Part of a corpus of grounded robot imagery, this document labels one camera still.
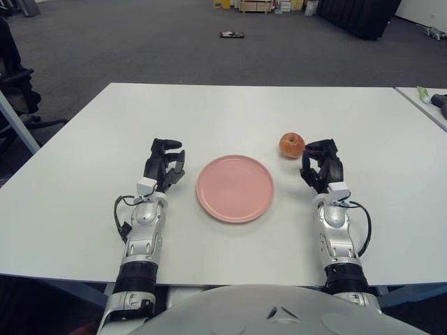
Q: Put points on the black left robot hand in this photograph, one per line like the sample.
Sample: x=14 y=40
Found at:
x=159 y=167

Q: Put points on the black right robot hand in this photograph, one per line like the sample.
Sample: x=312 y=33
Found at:
x=331 y=165

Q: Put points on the red yellow apple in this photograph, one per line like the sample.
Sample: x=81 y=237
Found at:
x=291 y=144

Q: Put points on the pink round plate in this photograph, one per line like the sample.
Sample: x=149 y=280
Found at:
x=235 y=188

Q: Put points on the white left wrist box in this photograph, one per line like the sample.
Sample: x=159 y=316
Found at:
x=146 y=185

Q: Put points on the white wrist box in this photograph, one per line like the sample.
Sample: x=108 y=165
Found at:
x=146 y=185
x=339 y=191

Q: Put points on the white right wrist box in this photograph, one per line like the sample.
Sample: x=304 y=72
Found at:
x=339 y=191

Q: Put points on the green white tube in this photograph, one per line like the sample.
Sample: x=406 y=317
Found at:
x=423 y=94

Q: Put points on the black handheld controller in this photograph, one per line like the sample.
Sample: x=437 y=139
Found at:
x=440 y=99

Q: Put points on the light blue table leg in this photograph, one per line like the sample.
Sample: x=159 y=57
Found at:
x=17 y=122

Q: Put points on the black curtain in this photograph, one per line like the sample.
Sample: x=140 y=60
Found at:
x=356 y=17

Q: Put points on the black flat tray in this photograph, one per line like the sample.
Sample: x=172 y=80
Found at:
x=232 y=34

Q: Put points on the black office chair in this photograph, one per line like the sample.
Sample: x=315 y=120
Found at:
x=21 y=94

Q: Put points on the white bag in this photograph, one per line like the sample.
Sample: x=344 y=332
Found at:
x=311 y=7

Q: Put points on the white and yellow boxes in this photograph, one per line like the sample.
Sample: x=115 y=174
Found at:
x=291 y=5

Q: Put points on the grey robot torso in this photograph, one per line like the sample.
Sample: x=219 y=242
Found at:
x=244 y=310

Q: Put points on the grey quadruped robot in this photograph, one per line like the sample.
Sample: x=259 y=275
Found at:
x=434 y=32

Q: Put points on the yellow box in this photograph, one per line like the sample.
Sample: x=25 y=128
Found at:
x=221 y=3

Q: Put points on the wooden crate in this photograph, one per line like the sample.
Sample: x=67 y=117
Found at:
x=256 y=6

